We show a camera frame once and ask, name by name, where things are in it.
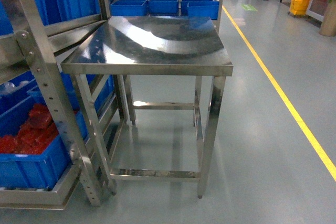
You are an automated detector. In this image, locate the beige plant pot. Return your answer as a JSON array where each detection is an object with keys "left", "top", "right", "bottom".
[{"left": 319, "top": 0, "right": 335, "bottom": 37}]

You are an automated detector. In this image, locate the blue bin with red parts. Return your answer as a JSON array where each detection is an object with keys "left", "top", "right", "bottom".
[{"left": 0, "top": 95, "right": 89, "bottom": 190}]

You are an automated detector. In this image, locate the stainless steel side table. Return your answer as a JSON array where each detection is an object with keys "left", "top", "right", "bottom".
[{"left": 61, "top": 16, "right": 233, "bottom": 198}]

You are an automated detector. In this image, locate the yellow mop bucket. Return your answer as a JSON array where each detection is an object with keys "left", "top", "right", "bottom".
[{"left": 288, "top": 0, "right": 310, "bottom": 16}]

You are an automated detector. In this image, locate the stainless steel shelf rack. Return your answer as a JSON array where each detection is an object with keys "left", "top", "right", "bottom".
[{"left": 1, "top": 0, "right": 117, "bottom": 210}]

